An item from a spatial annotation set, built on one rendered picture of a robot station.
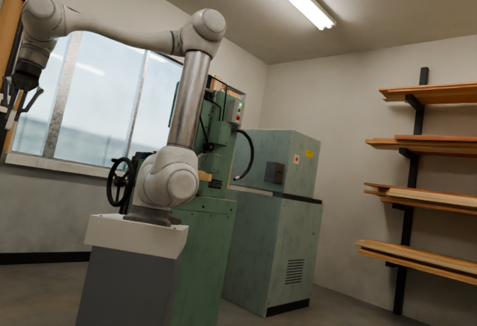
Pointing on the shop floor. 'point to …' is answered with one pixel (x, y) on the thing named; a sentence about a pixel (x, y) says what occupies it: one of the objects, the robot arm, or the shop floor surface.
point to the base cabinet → (201, 267)
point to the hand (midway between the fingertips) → (11, 120)
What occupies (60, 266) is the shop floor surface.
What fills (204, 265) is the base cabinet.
